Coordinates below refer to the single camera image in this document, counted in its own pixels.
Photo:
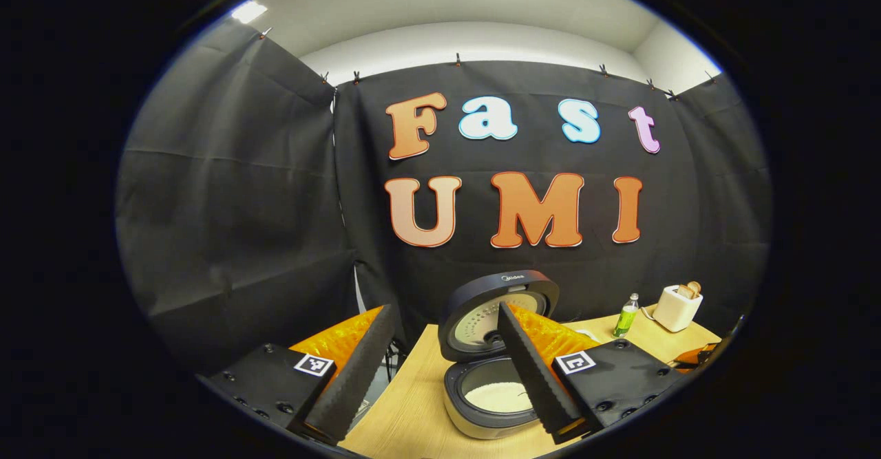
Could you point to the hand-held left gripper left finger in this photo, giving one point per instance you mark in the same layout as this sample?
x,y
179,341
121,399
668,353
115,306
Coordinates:
x,y
358,376

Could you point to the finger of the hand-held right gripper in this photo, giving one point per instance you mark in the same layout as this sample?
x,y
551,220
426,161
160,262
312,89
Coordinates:
x,y
690,358

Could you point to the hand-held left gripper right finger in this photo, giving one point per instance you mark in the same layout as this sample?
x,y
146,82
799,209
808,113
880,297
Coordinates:
x,y
537,376

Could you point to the white rice heap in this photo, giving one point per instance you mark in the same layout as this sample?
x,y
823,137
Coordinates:
x,y
495,398

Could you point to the black rice cooker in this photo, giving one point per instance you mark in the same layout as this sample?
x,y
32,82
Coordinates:
x,y
475,328

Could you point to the white toaster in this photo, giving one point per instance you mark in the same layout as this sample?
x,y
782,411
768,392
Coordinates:
x,y
674,313

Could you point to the pale bread slice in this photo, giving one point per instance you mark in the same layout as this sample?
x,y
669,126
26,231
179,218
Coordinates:
x,y
685,292

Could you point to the brown crust bread slice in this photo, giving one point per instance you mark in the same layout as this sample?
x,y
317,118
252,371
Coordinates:
x,y
695,286

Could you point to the green drink bottle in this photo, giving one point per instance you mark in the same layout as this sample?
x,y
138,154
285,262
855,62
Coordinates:
x,y
625,320

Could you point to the black backdrop cloth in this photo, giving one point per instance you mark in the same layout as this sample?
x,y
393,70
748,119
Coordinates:
x,y
241,204

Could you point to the ceiling light panel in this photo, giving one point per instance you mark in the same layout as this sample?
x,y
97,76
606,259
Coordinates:
x,y
248,11

